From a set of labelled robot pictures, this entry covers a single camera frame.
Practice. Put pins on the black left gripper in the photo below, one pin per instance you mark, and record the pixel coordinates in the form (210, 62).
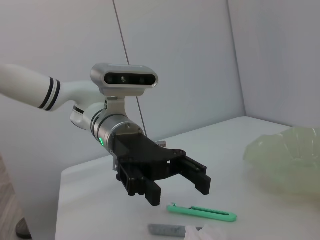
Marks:
(145, 155)

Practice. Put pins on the green utility knife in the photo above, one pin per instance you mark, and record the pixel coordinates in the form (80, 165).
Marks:
(200, 212)

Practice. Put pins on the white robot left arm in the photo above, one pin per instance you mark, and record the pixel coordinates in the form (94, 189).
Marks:
(25, 85)

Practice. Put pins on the grey marker pen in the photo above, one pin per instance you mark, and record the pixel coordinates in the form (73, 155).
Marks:
(167, 230)

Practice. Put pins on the pale green glass fruit plate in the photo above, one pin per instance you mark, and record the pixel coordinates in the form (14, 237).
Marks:
(287, 160)

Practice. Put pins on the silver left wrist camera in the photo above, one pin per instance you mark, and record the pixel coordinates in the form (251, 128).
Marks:
(125, 78)

